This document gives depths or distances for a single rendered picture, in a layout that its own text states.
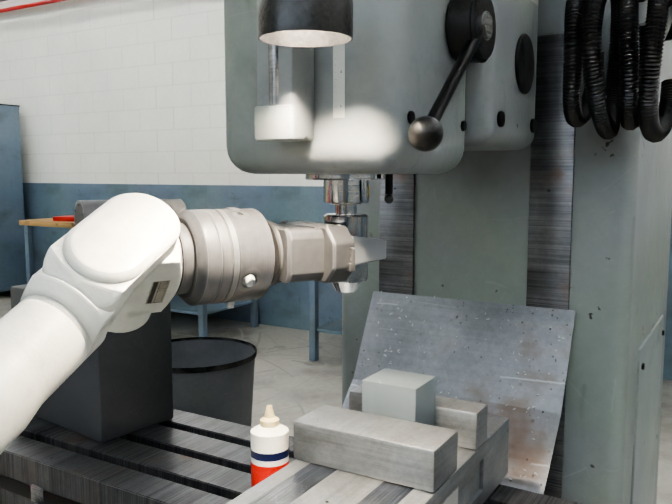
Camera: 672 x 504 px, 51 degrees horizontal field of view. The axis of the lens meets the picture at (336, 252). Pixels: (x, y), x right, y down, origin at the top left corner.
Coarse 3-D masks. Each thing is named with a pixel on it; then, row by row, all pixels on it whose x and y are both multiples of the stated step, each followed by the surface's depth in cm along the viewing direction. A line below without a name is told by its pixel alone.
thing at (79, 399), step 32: (160, 320) 98; (96, 352) 91; (128, 352) 94; (160, 352) 98; (64, 384) 96; (96, 384) 91; (128, 384) 94; (160, 384) 99; (64, 416) 97; (96, 416) 92; (128, 416) 95; (160, 416) 99
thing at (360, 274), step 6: (348, 228) 72; (354, 228) 72; (360, 228) 72; (366, 228) 73; (354, 234) 72; (360, 234) 72; (366, 234) 73; (360, 264) 73; (366, 264) 73; (360, 270) 73; (366, 270) 74; (354, 276) 72; (360, 276) 73; (366, 276) 74; (336, 282) 73; (342, 282) 72; (348, 282) 72; (354, 282) 72
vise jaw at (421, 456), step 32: (320, 416) 70; (352, 416) 70; (384, 416) 70; (320, 448) 68; (352, 448) 66; (384, 448) 64; (416, 448) 63; (448, 448) 65; (384, 480) 65; (416, 480) 63
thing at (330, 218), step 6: (324, 216) 73; (330, 216) 72; (336, 216) 72; (342, 216) 72; (348, 216) 72; (354, 216) 72; (360, 216) 72; (366, 216) 73; (324, 222) 73; (330, 222) 72; (336, 222) 72; (342, 222) 72; (348, 222) 72; (354, 222) 72; (360, 222) 72; (366, 222) 73
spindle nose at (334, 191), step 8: (328, 184) 72; (336, 184) 71; (344, 184) 71; (352, 184) 71; (360, 184) 72; (368, 184) 73; (328, 192) 72; (336, 192) 71; (344, 192) 71; (352, 192) 71; (360, 192) 72; (328, 200) 72; (336, 200) 72; (344, 200) 71; (352, 200) 71; (360, 200) 72; (368, 200) 73
